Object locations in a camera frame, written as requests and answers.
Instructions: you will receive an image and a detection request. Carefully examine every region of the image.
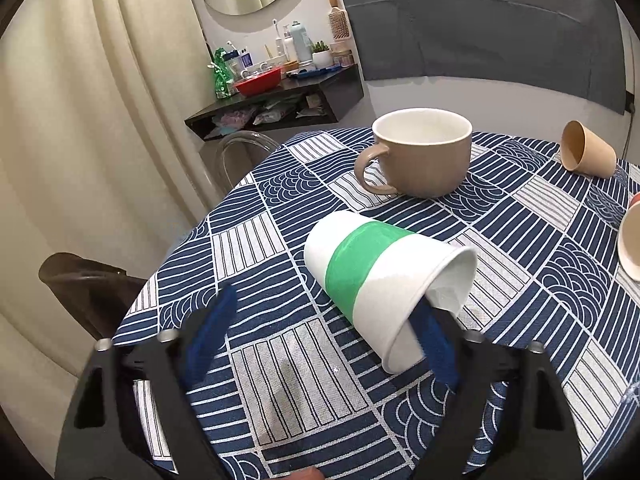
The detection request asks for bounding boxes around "green plastic bottle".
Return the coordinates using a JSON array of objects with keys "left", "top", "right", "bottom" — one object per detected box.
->
[{"left": 208, "top": 48, "right": 234, "bottom": 100}]

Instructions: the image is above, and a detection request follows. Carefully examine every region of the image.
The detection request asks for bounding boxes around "white paper cup green band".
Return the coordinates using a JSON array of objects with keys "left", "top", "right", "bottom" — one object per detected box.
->
[{"left": 304, "top": 210, "right": 477, "bottom": 374}]

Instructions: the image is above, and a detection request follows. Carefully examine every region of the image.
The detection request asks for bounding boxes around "wooden hair brush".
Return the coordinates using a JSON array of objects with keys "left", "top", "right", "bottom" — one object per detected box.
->
[{"left": 329, "top": 0, "right": 350, "bottom": 42}]

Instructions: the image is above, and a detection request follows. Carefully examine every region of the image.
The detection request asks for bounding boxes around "small potted plant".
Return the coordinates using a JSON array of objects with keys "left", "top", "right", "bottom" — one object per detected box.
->
[{"left": 311, "top": 40, "right": 334, "bottom": 70}]

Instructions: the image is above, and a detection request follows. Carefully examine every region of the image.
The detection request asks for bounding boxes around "white paper cup orange band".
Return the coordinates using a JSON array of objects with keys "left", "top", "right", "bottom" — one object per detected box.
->
[{"left": 617, "top": 193, "right": 640, "bottom": 283}]

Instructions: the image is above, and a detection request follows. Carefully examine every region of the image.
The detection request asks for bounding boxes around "dark brown chair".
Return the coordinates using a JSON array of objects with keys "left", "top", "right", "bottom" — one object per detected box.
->
[{"left": 38, "top": 252, "right": 146, "bottom": 339}]

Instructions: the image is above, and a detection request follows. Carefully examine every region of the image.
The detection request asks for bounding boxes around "red bowl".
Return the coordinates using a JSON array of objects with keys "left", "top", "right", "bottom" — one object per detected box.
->
[{"left": 234, "top": 67, "right": 282, "bottom": 98}]

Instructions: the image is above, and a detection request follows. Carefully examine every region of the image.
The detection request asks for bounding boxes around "white spray bottle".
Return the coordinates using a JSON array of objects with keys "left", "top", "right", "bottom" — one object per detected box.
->
[{"left": 288, "top": 20, "right": 312, "bottom": 63}]

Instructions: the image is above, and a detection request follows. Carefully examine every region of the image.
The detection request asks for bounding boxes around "beige curtain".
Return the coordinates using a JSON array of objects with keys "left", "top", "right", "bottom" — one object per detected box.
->
[{"left": 0, "top": 0, "right": 227, "bottom": 376}]

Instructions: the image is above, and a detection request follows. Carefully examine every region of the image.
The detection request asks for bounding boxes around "brown kraft paper cup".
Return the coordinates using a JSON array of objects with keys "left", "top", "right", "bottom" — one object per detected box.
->
[{"left": 560, "top": 120, "right": 617, "bottom": 179}]

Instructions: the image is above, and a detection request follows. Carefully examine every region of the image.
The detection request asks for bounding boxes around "black wall shelf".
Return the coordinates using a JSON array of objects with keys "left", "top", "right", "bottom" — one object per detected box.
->
[{"left": 184, "top": 65, "right": 363, "bottom": 142}]

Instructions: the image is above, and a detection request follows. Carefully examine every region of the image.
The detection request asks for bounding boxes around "transparent acrylic chair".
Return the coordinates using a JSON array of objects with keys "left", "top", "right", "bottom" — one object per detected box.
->
[{"left": 214, "top": 130, "right": 280, "bottom": 193}]

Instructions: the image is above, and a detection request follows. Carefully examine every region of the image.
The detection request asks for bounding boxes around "dark grey wall cloth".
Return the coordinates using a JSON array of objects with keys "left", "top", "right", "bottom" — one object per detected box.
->
[{"left": 343, "top": 0, "right": 626, "bottom": 114}]

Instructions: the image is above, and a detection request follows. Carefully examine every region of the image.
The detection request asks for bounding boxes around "beige ceramic mug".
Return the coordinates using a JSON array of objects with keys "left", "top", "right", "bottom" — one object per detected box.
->
[{"left": 354, "top": 107, "right": 473, "bottom": 198}]

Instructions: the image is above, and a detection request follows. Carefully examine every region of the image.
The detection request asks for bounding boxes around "person's left hand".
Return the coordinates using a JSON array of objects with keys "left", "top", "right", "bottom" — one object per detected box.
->
[{"left": 284, "top": 467, "right": 326, "bottom": 480}]

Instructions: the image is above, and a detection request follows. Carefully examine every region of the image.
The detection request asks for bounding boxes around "blue white patterned tablecloth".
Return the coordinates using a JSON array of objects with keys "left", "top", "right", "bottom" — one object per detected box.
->
[{"left": 114, "top": 128, "right": 639, "bottom": 479}]

